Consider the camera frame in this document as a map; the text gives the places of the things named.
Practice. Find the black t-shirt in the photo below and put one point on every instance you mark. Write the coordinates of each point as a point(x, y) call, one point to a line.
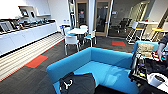
point(83, 85)

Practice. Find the white hanger with black shirt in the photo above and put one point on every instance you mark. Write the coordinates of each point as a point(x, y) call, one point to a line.
point(68, 83)

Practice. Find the red toy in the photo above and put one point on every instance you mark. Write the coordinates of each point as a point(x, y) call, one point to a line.
point(155, 53)

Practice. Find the beige patterned cushion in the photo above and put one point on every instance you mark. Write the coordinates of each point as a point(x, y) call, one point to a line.
point(145, 49)

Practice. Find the person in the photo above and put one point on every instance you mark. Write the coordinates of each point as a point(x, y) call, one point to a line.
point(165, 38)

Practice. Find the white round object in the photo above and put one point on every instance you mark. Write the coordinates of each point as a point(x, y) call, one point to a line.
point(156, 80)

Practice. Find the yellow seat bar stool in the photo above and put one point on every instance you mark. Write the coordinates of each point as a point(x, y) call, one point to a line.
point(158, 30)

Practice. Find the black cart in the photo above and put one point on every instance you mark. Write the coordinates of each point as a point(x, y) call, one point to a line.
point(136, 75)

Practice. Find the white bar stool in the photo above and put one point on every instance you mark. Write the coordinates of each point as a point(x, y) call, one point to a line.
point(134, 25)

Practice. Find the black office chair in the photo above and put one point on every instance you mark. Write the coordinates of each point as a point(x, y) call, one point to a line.
point(124, 24)

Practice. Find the blue sofa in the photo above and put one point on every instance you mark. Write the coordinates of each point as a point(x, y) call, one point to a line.
point(106, 60)

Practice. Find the wood framed glass door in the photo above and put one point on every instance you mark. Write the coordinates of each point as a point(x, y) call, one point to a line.
point(102, 18)
point(82, 13)

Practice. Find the white square table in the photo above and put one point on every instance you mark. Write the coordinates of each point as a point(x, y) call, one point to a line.
point(77, 31)

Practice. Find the white upper cabinet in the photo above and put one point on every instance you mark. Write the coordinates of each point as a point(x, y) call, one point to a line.
point(42, 8)

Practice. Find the white kitchen counter cabinets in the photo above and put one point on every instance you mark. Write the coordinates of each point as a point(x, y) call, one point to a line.
point(26, 38)

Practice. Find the silver microwave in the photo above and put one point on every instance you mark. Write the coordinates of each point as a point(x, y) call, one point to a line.
point(6, 26)

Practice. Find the dark wall screen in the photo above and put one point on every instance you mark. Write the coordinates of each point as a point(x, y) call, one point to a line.
point(24, 12)

